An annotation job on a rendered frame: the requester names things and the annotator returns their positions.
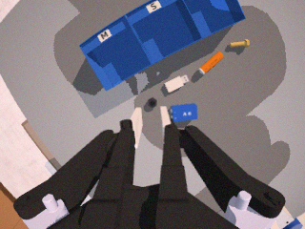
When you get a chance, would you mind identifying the blue rack of bins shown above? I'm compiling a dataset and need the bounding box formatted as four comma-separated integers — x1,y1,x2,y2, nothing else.
79,0,246,91

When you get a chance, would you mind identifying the orange battery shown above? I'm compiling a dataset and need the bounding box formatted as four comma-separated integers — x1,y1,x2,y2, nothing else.
199,52,224,74

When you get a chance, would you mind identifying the yellow bolt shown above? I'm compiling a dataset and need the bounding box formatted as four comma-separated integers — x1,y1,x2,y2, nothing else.
230,39,250,48

